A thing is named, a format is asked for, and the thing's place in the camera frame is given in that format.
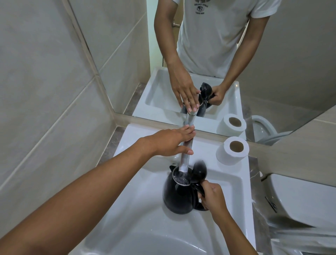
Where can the chrome toilet flush lever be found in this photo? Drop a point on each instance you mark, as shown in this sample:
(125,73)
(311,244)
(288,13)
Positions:
(271,204)

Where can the person's right fingers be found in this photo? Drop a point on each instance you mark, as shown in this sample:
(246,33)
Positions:
(204,190)

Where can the person's right hand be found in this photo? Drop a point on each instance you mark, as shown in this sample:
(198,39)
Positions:
(214,198)

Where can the wall mirror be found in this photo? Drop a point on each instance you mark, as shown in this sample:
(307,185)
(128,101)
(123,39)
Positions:
(275,65)

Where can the person's left thumb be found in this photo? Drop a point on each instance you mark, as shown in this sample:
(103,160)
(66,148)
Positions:
(183,150)

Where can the chrome sink faucet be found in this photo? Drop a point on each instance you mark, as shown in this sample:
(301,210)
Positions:
(185,157)

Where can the person's left middle finger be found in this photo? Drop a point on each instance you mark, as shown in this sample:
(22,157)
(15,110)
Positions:
(188,127)

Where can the white ceramic sink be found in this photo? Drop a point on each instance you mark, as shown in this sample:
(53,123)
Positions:
(147,223)

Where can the person's left hand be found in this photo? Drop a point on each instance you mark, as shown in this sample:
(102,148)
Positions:
(165,141)

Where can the white toilet paper roll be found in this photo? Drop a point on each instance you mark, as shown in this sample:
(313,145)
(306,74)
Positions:
(231,153)

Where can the person's left forearm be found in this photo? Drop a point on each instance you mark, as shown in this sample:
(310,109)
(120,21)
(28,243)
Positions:
(78,199)

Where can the black electric kettle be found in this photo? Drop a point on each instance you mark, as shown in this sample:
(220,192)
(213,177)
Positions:
(178,195)

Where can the person's right forearm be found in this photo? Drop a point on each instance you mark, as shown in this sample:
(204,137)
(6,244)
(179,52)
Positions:
(233,233)

